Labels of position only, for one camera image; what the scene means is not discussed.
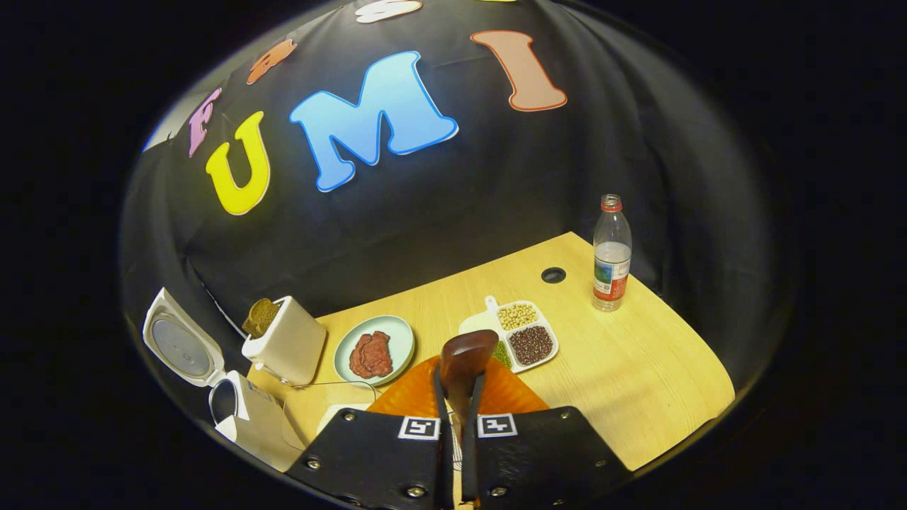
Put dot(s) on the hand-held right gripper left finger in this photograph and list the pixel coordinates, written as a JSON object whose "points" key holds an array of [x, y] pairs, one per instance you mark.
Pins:
{"points": [[446, 460]]}

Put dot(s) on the yellow soybeans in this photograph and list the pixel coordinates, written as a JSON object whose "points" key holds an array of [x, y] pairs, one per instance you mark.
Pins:
{"points": [[517, 316]]}

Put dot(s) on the pale green plate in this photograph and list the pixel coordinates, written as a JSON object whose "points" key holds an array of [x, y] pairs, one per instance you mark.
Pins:
{"points": [[400, 340]]}

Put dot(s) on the black backdrop cloth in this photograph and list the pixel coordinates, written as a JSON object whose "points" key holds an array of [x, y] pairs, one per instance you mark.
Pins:
{"points": [[638, 142]]}

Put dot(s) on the brown wooden spoon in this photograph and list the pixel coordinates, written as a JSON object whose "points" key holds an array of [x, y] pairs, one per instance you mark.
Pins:
{"points": [[464, 365]]}

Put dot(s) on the black table grommet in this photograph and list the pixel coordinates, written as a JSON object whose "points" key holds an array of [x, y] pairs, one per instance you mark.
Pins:
{"points": [[553, 275]]}

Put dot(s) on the white toaster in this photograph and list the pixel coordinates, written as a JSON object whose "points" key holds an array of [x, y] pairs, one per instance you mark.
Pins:
{"points": [[290, 350]]}

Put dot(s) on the dark red beans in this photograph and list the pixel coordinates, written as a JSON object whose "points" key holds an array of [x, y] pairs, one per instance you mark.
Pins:
{"points": [[531, 345]]}

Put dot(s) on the green mung beans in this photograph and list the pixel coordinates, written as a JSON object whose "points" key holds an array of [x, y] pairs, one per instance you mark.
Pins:
{"points": [[502, 354]]}

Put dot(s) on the clear plastic bottle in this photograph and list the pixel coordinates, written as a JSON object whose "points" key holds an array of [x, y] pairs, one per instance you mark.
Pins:
{"points": [[611, 262]]}

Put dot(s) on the raw meat slice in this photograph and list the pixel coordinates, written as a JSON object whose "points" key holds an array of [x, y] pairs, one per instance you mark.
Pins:
{"points": [[382, 352], [361, 358]]}

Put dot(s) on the white rice cooker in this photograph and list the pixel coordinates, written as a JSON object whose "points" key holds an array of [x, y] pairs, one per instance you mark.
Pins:
{"points": [[262, 425]]}

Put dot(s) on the brown bread slice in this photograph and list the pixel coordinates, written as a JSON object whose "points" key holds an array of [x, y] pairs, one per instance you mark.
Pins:
{"points": [[261, 316]]}

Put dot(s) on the white divided tray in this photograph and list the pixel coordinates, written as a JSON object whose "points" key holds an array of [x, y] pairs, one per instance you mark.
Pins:
{"points": [[478, 324]]}

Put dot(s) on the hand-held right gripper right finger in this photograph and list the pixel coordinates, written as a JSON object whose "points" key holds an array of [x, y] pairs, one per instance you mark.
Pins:
{"points": [[469, 460]]}

